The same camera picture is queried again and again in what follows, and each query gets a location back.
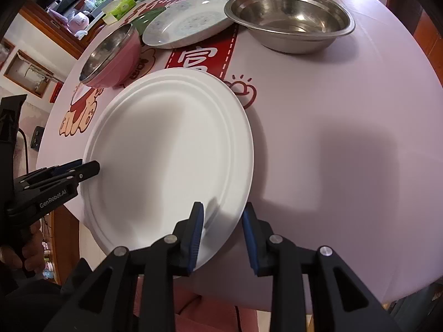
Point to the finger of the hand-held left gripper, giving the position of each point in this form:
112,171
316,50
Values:
65,167
88,169

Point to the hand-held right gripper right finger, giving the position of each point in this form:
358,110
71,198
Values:
248,238

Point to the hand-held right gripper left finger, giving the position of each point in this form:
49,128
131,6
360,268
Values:
195,242

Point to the pink steel bowl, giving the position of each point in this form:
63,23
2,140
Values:
117,65

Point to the green bowl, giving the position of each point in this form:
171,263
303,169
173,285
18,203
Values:
143,22

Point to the patterned white plate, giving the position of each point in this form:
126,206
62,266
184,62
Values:
187,24

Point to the large steel basin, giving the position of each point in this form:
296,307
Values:
287,17

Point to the person's left forearm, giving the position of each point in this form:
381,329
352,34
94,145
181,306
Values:
31,304

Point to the person's left hand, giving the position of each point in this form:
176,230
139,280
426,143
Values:
36,249

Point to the pink garment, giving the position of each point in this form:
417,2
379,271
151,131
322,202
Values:
200,311

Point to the wooden cabinet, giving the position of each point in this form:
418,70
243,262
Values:
69,46

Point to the pink kitchen appliance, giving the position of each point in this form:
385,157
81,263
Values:
79,20

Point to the pink printed tablecloth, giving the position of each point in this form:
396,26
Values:
346,110

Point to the green tissue pack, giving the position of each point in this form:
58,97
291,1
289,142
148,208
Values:
121,7

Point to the wooden door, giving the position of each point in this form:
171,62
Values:
429,41

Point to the black wall socket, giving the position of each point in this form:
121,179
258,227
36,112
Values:
36,138

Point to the wooden wall niche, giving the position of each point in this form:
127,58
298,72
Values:
7,53
31,74

